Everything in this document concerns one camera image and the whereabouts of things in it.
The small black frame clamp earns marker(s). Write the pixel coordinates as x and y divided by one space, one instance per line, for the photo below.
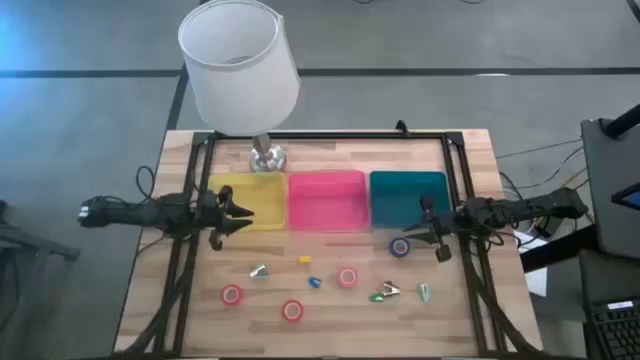
401 127

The black aluminium table frame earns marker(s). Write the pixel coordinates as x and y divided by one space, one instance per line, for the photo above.
325 135

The black desk beam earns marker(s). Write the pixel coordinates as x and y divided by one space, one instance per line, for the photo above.
560 250

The grey equipment stand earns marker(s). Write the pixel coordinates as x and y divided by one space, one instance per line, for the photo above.
605 200

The pink tape roll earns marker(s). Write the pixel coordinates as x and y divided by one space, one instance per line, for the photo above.
338 278

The pale green staple remover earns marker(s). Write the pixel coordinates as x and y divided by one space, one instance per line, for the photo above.
424 292

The dark staple remover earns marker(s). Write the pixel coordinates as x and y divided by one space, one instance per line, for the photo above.
391 288

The small blue stapler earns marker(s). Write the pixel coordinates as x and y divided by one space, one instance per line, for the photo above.
314 282

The black computer keyboard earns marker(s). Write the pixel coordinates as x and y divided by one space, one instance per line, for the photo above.
617 332

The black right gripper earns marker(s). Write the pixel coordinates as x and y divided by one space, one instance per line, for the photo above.
450 222

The black metal floor stand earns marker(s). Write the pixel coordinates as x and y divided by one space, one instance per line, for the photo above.
30 245

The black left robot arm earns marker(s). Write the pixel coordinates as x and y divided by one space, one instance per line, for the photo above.
135 212

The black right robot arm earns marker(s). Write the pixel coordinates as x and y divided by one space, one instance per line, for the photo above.
540 205

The pink translucent plastic bin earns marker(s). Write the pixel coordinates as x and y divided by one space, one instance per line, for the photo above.
327 200

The red tape roll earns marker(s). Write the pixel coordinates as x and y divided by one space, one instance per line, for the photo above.
283 310
223 295

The teal plastic bin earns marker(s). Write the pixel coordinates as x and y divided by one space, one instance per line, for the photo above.
400 197

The small yellow stapler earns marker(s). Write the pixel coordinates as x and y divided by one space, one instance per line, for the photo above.
304 259

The black tablet screen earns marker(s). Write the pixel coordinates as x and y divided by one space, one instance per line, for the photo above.
631 197

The white paper sheet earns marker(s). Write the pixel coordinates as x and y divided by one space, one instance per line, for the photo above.
537 285

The white shade silver table lamp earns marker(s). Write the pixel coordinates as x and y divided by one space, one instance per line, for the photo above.
240 75

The silver staple remover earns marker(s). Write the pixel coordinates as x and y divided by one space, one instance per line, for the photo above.
259 271

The yellow translucent plastic bin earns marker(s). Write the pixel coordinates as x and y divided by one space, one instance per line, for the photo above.
262 200

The black stand pole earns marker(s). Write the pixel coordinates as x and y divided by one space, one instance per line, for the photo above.
622 122

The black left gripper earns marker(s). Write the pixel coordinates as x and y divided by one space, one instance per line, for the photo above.
212 215

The blue tape roll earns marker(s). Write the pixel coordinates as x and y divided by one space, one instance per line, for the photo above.
391 247

